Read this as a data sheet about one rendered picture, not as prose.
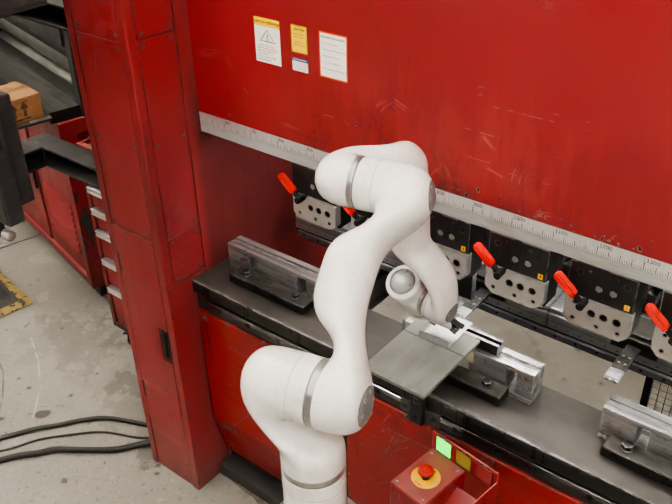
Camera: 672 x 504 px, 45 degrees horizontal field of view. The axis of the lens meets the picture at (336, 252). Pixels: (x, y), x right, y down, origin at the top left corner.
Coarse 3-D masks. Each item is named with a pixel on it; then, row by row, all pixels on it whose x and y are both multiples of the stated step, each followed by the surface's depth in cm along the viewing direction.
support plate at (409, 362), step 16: (416, 320) 215; (400, 336) 210; (416, 336) 210; (464, 336) 209; (384, 352) 204; (400, 352) 204; (416, 352) 204; (432, 352) 204; (448, 352) 204; (464, 352) 204; (384, 368) 199; (400, 368) 199; (416, 368) 199; (432, 368) 199; (448, 368) 199; (400, 384) 194; (416, 384) 194; (432, 384) 194
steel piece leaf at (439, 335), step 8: (432, 328) 212; (440, 328) 212; (464, 328) 212; (424, 336) 208; (432, 336) 206; (440, 336) 209; (448, 336) 209; (456, 336) 209; (440, 344) 206; (448, 344) 206
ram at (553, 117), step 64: (192, 0) 216; (256, 0) 201; (320, 0) 189; (384, 0) 178; (448, 0) 168; (512, 0) 159; (576, 0) 151; (640, 0) 144; (256, 64) 211; (384, 64) 186; (448, 64) 175; (512, 64) 165; (576, 64) 157; (640, 64) 149; (256, 128) 222; (320, 128) 207; (384, 128) 194; (448, 128) 182; (512, 128) 172; (576, 128) 163; (640, 128) 155; (448, 192) 190; (512, 192) 179; (576, 192) 169; (640, 192) 160; (576, 256) 176
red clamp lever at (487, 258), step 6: (474, 246) 187; (480, 246) 187; (480, 252) 187; (486, 252) 187; (486, 258) 187; (492, 258) 187; (486, 264) 187; (492, 264) 187; (498, 270) 187; (504, 270) 188; (498, 276) 186
